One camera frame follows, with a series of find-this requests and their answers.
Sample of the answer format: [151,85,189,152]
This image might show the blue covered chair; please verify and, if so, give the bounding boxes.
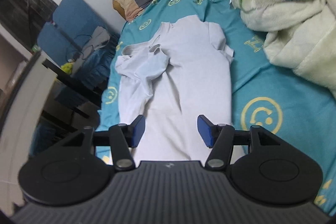
[37,0,120,90]

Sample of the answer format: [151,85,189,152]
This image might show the white t-shirt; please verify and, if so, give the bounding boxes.
[115,15,234,162]

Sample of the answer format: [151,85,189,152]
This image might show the pale green plush blanket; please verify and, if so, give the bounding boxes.
[230,0,335,92]

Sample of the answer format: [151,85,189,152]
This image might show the grey cloth on chair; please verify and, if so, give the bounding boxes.
[78,26,110,60]

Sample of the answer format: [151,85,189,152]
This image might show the dark window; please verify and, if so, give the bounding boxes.
[1,0,58,50]

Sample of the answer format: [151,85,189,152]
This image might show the black cable on chair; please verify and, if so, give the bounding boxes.
[65,34,111,63]

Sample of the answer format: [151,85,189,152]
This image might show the white desk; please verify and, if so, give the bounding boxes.
[1,52,56,215]

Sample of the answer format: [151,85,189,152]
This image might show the teal smiley bed sheet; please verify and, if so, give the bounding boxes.
[97,0,335,215]

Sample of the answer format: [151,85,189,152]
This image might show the yellow-green small object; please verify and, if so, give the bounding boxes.
[60,63,74,75]

